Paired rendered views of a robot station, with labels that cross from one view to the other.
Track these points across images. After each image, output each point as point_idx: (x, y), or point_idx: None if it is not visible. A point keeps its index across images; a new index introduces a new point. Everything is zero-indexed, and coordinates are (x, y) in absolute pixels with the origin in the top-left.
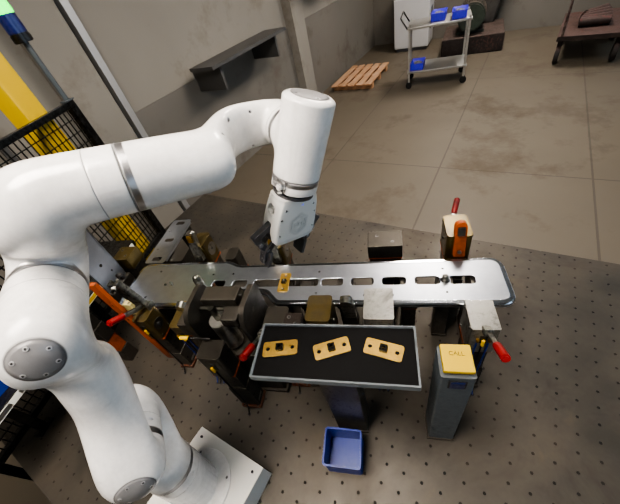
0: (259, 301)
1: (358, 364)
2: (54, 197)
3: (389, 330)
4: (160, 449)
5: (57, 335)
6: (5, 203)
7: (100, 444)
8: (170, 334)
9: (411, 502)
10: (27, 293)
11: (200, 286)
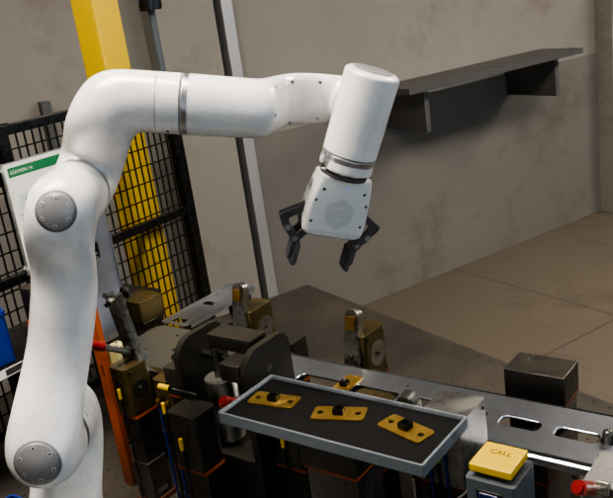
0: (284, 368)
1: (361, 434)
2: (128, 95)
3: (430, 415)
4: (81, 437)
5: (77, 199)
6: (97, 90)
7: (37, 377)
8: (147, 421)
9: None
10: (71, 169)
11: (216, 323)
